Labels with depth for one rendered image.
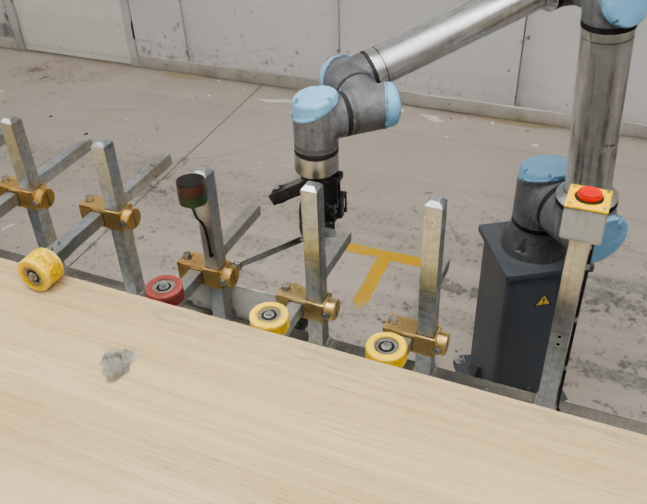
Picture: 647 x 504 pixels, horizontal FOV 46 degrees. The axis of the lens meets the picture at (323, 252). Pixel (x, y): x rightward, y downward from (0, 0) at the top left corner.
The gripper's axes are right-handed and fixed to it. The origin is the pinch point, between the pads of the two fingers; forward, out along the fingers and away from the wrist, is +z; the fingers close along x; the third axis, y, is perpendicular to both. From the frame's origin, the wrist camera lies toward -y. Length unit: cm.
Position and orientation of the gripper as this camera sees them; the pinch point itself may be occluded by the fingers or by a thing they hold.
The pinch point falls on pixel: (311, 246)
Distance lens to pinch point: 168.7
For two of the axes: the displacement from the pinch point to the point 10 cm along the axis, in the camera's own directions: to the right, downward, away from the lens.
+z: 0.3, 8.0, 6.0
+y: 9.2, 2.1, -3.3
